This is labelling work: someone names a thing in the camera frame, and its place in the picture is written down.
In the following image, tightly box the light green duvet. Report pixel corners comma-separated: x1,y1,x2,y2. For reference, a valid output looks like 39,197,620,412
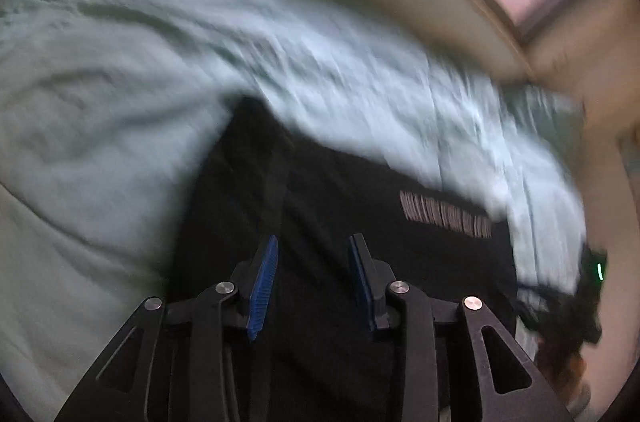
1,0,586,421

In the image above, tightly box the light green pillow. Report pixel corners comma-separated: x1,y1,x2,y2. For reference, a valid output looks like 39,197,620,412
501,82,586,172

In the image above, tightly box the grey right sleeve forearm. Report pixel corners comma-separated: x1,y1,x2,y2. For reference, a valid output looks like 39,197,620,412
566,382,594,422

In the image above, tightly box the black hooded sweatshirt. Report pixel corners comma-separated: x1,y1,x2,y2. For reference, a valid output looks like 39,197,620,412
166,97,516,421

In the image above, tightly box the person's right hand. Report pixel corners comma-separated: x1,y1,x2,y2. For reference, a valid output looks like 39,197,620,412
535,336,586,404

